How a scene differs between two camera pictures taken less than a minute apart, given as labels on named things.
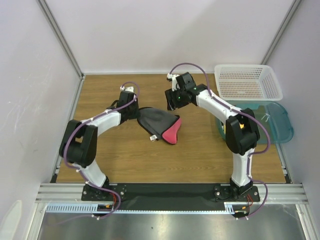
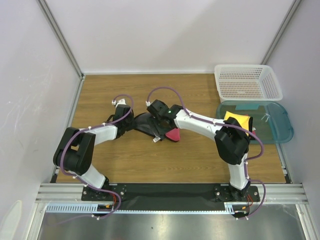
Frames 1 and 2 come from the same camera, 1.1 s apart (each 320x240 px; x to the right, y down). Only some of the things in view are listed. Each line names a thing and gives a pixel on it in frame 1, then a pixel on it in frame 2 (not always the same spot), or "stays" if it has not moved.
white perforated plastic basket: (246, 82) stays
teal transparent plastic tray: (273, 122) stays
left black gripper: (135, 115) -> (133, 125)
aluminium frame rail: (269, 193) stays
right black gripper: (170, 99) -> (161, 127)
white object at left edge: (11, 223) stays
